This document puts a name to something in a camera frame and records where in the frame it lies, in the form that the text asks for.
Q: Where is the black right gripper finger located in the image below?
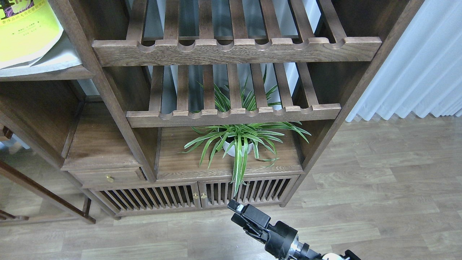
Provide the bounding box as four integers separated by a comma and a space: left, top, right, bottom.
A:
227, 200, 271, 231
231, 213, 257, 237

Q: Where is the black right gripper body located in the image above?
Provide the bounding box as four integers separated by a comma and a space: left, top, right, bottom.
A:
245, 221, 310, 260

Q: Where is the yellow green paperback book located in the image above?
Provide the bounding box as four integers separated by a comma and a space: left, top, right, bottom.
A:
0, 0, 82, 77

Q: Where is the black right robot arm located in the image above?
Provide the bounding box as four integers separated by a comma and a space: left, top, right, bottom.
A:
227, 199, 359, 260

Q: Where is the white plant pot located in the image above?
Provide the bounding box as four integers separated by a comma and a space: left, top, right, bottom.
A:
223, 138, 254, 157

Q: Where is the green spider plant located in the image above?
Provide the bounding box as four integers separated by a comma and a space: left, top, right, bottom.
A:
180, 65, 312, 197

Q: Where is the dark wooden bookshelf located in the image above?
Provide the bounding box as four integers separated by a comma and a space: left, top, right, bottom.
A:
1, 0, 423, 219

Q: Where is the brass drawer knob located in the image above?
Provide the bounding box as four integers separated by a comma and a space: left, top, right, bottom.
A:
106, 174, 114, 183

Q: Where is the white pleated curtain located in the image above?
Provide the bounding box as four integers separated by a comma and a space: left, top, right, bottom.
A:
346, 0, 462, 122

